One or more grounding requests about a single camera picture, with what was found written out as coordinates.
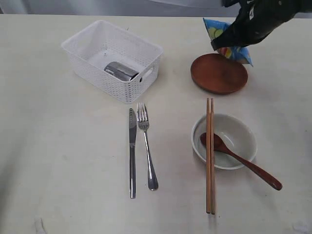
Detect blue cloth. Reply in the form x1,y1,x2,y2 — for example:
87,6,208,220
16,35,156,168
203,18,253,66

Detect white speckled ceramic bowl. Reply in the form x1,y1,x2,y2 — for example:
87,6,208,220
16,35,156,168
191,114,257,170

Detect silver table knife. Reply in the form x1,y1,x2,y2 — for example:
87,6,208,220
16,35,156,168
129,108,137,199

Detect white perforated plastic basket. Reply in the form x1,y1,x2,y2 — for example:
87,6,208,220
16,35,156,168
61,20,163,104

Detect brown wooden spoon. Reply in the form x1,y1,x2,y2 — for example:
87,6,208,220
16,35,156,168
214,134,283,191

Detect brown wooden plate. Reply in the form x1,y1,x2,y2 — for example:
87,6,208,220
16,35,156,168
190,53,248,95

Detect silver metal fork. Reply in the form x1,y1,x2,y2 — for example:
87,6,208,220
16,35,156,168
136,103,158,191

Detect wooden chopstick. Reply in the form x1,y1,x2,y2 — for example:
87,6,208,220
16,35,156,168
211,98,216,215
206,98,211,214

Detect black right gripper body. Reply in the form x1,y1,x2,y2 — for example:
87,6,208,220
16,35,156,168
222,0,312,46

